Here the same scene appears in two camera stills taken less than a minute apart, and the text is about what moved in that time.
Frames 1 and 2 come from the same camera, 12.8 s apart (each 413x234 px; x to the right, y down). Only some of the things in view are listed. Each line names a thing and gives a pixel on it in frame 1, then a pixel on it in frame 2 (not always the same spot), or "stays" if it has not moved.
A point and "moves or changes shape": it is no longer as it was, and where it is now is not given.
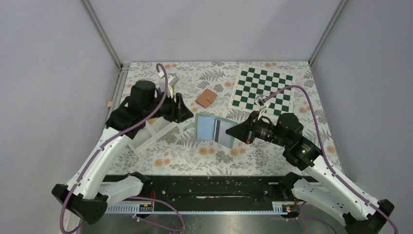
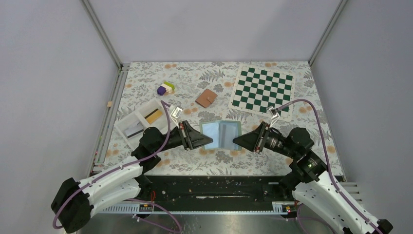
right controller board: [290, 208] stays
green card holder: [208, 127] moves or changes shape
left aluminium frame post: [103, 31] stays
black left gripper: [176, 107] → [186, 135]
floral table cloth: [218, 94] stays
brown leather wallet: [206, 98] stays
